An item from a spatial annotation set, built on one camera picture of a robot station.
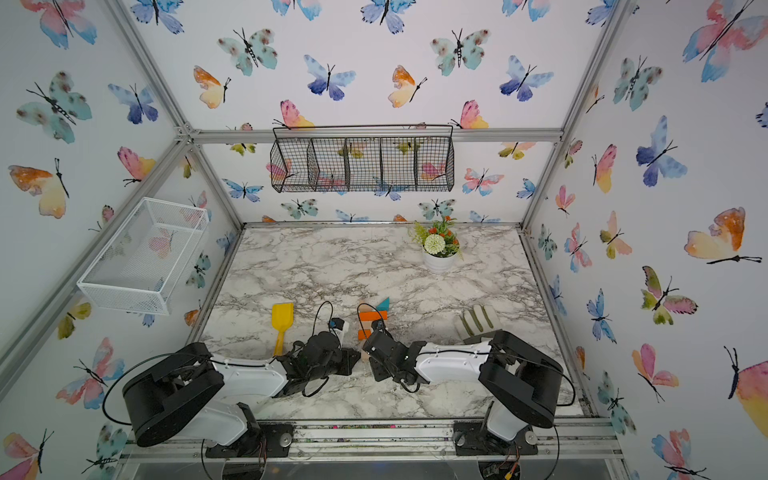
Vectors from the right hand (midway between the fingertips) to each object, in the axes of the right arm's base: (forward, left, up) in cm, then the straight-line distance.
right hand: (379, 359), depth 86 cm
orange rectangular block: (+13, +3, +1) cm, 14 cm away
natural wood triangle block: (+16, +6, 0) cm, 17 cm away
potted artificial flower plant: (+32, -17, +15) cm, 39 cm away
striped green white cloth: (+14, -29, -1) cm, 33 cm away
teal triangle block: (+17, 0, 0) cm, 17 cm away
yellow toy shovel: (+13, +32, -1) cm, 35 cm away
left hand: (+1, +4, 0) cm, 4 cm away
